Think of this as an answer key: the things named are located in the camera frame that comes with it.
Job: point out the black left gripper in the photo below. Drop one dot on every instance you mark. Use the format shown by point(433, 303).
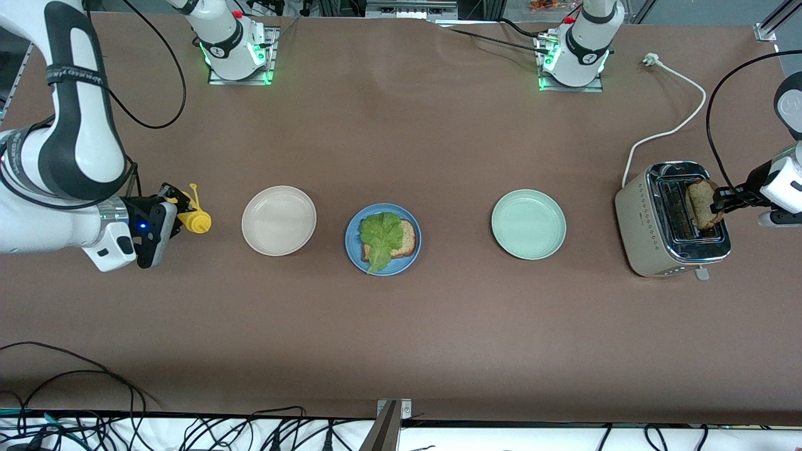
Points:
point(747, 193)

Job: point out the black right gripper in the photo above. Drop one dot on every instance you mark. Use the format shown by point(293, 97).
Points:
point(139, 207)

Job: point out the yellow mustard squeeze bottle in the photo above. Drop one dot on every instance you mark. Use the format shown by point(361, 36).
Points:
point(199, 221)

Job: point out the brown bread slice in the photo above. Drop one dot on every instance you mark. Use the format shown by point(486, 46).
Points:
point(408, 241)
point(698, 210)

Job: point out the green lettuce leaf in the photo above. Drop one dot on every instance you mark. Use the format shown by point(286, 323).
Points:
point(379, 235)

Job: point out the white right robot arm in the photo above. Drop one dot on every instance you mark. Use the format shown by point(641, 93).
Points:
point(75, 156)

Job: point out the beige round plate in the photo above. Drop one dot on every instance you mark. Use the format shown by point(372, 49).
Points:
point(279, 220)

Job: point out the blue round plate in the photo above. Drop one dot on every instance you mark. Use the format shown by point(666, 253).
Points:
point(352, 228)

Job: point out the green round plate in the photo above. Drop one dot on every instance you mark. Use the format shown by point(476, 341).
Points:
point(528, 224)

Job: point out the beige chrome toaster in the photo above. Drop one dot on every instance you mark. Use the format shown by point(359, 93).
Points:
point(639, 225)

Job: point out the orange packet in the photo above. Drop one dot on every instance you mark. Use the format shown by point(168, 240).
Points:
point(545, 5)

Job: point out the grey power strip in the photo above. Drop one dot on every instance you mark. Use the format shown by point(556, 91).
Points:
point(410, 9)

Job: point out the aluminium frame corner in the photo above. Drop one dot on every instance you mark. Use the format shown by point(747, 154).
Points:
point(765, 30)

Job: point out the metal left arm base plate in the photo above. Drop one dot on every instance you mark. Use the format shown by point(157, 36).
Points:
point(595, 89)

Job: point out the metal table edge bracket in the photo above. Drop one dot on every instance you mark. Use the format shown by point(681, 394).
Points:
point(385, 432)

